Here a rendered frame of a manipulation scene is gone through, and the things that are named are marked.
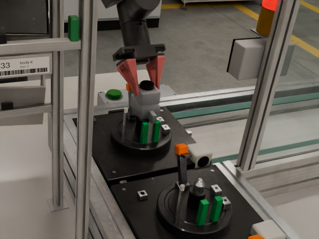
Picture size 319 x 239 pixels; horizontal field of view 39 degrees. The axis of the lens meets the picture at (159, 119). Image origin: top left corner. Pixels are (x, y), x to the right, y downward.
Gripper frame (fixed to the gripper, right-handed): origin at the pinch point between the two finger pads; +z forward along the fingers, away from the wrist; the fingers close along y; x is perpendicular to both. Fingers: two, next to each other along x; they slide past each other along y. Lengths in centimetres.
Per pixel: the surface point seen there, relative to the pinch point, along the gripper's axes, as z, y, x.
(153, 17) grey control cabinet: -116, 150, 292
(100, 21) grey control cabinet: -116, 98, 294
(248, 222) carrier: 29.4, 8.3, -15.8
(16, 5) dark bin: -9.1, -28.6, -28.0
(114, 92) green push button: -4.6, 1.4, 24.3
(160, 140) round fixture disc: 10.9, 2.5, 3.3
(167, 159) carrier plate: 15.2, 2.2, 1.1
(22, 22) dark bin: -7.0, -28.1, -27.5
